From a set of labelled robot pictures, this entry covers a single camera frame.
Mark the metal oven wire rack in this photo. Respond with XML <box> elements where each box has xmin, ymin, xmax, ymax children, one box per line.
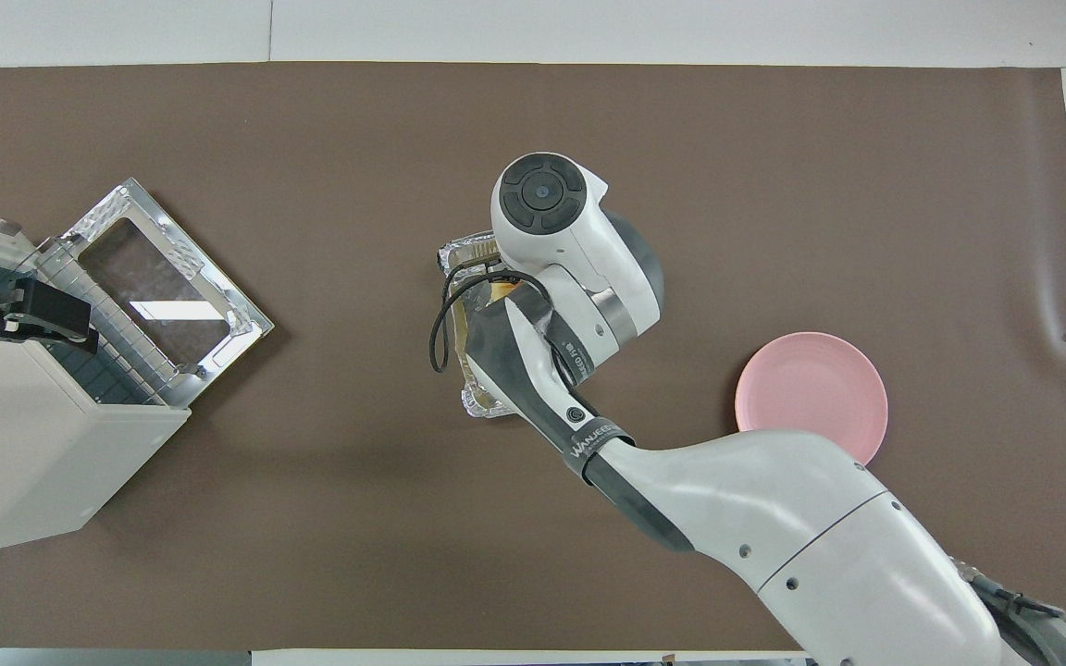
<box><xmin>33</xmin><ymin>239</ymin><xmax>179</xmax><ymax>409</ymax></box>

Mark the aluminium foil tray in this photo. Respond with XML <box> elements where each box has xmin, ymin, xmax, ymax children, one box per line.
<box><xmin>437</xmin><ymin>231</ymin><xmax>521</xmax><ymax>420</ymax></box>

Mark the brown table mat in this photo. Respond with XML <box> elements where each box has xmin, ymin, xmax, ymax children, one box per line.
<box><xmin>0</xmin><ymin>63</ymin><xmax>1066</xmax><ymax>651</ymax></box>

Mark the glass oven door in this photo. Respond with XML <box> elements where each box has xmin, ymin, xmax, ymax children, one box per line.
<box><xmin>59</xmin><ymin>178</ymin><xmax>275</xmax><ymax>410</ymax></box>

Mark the white toaster oven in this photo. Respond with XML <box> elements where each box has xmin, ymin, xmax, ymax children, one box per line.
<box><xmin>0</xmin><ymin>208</ymin><xmax>192</xmax><ymax>558</ymax></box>

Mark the pink round plate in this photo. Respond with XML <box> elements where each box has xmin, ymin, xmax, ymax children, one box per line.
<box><xmin>735</xmin><ymin>332</ymin><xmax>889</xmax><ymax>467</ymax></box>

